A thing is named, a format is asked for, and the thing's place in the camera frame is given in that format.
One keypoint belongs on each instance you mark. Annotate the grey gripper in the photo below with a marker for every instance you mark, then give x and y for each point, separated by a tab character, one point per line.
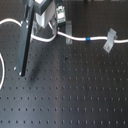
44	11

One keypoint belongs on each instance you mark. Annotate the green circuit board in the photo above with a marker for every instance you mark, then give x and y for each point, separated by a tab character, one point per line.
61	17

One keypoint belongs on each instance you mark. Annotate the grey cable clip middle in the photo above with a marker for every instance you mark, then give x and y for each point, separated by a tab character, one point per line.
68	31

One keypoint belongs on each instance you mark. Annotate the grey cable clip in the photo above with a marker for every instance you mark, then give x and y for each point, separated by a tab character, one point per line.
68	31
111	36

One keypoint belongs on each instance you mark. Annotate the grey cable clip right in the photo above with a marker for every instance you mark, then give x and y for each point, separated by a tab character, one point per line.
111	36

